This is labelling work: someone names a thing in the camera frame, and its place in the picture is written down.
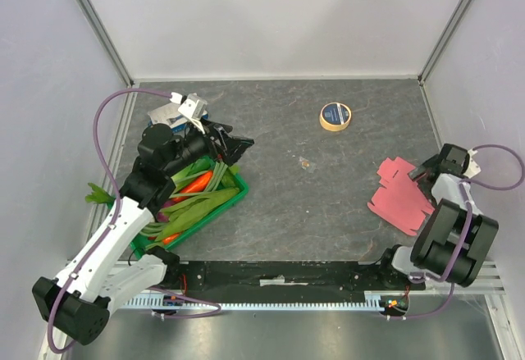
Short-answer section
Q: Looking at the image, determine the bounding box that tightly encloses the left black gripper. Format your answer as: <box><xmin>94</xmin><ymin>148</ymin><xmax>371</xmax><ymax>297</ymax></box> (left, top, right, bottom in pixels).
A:
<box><xmin>163</xmin><ymin>116</ymin><xmax>253</xmax><ymax>177</ymax></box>

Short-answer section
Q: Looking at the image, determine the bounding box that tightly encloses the pink paper box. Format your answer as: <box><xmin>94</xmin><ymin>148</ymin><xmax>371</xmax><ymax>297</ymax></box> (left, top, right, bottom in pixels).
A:
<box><xmin>367</xmin><ymin>157</ymin><xmax>434</xmax><ymax>237</ymax></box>

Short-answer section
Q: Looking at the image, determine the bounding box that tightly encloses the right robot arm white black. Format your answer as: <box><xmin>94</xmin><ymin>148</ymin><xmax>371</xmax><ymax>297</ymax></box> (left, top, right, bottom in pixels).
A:
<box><xmin>369</xmin><ymin>144</ymin><xmax>499</xmax><ymax>289</ymax></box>

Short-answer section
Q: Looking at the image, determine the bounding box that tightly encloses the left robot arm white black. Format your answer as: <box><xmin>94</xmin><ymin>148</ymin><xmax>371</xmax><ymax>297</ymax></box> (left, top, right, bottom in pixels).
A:
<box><xmin>32</xmin><ymin>120</ymin><xmax>254</xmax><ymax>345</ymax></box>

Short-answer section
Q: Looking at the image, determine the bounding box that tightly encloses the blue white razor box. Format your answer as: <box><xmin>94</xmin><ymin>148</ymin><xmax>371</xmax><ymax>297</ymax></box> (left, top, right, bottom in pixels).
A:
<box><xmin>148</xmin><ymin>95</ymin><xmax>208</xmax><ymax>132</ymax></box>

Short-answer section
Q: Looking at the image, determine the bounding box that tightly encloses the green bean bundle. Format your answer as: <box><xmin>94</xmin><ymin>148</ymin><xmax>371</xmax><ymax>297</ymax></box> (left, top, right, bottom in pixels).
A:
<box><xmin>191</xmin><ymin>162</ymin><xmax>228</xmax><ymax>197</ymax></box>

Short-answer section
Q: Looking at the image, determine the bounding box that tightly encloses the orange toy carrot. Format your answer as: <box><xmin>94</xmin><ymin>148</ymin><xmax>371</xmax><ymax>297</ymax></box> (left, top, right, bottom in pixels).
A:
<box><xmin>171</xmin><ymin>171</ymin><xmax>213</xmax><ymax>203</ymax></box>

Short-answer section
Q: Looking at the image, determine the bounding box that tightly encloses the green toy leek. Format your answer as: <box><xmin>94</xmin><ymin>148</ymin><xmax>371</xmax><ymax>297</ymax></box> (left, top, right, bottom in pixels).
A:
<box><xmin>139</xmin><ymin>188</ymin><xmax>240</xmax><ymax>240</ymax></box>

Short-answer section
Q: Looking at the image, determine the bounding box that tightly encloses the small clear plastic bag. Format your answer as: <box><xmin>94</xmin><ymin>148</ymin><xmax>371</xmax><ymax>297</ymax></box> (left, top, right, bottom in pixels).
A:
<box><xmin>299</xmin><ymin>157</ymin><xmax>316</xmax><ymax>172</ymax></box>

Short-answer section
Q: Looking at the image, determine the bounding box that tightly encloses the purple toy eggplant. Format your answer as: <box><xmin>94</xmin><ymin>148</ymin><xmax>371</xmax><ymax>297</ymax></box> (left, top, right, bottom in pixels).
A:
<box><xmin>156</xmin><ymin>208</ymin><xmax>172</xmax><ymax>223</ymax></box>

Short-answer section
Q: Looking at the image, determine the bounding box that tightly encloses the masking tape roll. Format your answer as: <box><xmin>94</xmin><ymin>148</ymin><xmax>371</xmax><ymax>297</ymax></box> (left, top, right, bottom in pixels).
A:
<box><xmin>319</xmin><ymin>102</ymin><xmax>352</xmax><ymax>132</ymax></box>

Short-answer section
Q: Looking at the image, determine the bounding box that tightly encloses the green leafy toy vegetable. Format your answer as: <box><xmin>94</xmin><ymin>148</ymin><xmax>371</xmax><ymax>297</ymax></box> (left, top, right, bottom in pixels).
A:
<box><xmin>84</xmin><ymin>182</ymin><xmax>115</xmax><ymax>208</ymax></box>

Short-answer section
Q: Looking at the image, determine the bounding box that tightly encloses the green plastic basket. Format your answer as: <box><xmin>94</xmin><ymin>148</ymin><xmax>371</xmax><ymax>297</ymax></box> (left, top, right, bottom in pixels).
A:
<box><xmin>130</xmin><ymin>166</ymin><xmax>249</xmax><ymax>258</ymax></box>

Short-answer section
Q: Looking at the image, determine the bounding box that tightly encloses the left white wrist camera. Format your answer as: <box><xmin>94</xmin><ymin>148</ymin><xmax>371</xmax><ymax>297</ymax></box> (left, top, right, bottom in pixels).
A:
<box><xmin>178</xmin><ymin>93</ymin><xmax>208</xmax><ymax>122</ymax></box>

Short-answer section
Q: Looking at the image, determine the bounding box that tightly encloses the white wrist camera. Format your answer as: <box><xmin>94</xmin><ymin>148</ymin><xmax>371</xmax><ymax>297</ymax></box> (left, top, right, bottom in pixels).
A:
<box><xmin>463</xmin><ymin>148</ymin><xmax>482</xmax><ymax>179</ymax></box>
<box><xmin>178</xmin><ymin>93</ymin><xmax>208</xmax><ymax>122</ymax></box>

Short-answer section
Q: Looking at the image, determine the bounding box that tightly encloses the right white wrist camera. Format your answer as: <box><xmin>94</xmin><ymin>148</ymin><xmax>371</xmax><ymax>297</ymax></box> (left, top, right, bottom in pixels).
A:
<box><xmin>463</xmin><ymin>148</ymin><xmax>482</xmax><ymax>179</ymax></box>

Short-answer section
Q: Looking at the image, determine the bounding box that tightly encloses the grey slotted cable duct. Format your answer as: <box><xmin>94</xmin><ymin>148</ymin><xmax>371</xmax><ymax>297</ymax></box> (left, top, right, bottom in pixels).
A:
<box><xmin>118</xmin><ymin>290</ymin><xmax>409</xmax><ymax>312</ymax></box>

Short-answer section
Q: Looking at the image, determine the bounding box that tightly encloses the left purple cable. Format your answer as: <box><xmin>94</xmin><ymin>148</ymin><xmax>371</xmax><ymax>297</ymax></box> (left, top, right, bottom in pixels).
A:
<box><xmin>48</xmin><ymin>89</ymin><xmax>225</xmax><ymax>355</ymax></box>

